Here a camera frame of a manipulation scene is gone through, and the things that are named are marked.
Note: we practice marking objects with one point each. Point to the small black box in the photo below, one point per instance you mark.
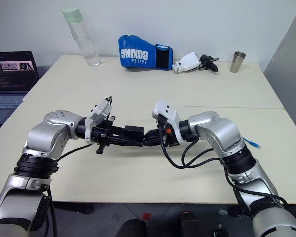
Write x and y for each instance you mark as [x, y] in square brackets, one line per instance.
[133, 130]

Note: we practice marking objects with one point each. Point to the dark rounded shape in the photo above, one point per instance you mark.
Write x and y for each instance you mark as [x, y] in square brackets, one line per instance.
[189, 223]
[135, 228]

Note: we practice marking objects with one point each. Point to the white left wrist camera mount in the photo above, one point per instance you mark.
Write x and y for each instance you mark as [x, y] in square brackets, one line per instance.
[99, 111]

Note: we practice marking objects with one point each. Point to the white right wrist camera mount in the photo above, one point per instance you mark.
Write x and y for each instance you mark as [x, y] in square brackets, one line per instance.
[166, 111]

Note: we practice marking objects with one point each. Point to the blue boxing glove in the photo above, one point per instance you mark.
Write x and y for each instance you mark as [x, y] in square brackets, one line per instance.
[135, 54]

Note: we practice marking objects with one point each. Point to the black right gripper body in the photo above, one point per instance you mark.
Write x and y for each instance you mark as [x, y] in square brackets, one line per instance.
[169, 137]

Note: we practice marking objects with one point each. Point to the small red floor item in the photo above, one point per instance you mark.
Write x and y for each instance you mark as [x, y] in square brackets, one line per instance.
[146, 216]

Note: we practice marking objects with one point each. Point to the stainless steel cup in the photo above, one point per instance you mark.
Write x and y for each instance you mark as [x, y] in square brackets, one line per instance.
[237, 62]

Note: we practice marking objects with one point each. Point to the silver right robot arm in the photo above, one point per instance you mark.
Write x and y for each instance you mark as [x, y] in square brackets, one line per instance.
[224, 133]

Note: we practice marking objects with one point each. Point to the white spare gripper unit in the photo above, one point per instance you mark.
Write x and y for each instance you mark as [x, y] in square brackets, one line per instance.
[187, 62]

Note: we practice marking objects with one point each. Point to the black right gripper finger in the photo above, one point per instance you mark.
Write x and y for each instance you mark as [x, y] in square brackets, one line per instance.
[151, 143]
[151, 134]

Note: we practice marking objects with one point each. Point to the open laptop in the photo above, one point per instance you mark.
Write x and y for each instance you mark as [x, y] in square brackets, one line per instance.
[12, 71]

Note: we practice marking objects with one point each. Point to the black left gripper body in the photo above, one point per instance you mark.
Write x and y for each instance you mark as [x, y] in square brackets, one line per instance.
[104, 133]

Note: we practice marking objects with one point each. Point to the black spare gripper fingers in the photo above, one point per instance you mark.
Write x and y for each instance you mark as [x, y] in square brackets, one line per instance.
[209, 63]

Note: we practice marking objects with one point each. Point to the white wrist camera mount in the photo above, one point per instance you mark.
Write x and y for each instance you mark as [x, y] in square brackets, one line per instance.
[99, 111]
[166, 111]

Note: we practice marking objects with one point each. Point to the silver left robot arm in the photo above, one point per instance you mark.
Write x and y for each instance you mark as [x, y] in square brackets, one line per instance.
[43, 134]

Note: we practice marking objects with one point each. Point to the clear bottle with green cap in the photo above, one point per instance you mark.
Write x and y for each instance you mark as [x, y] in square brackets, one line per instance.
[85, 42]

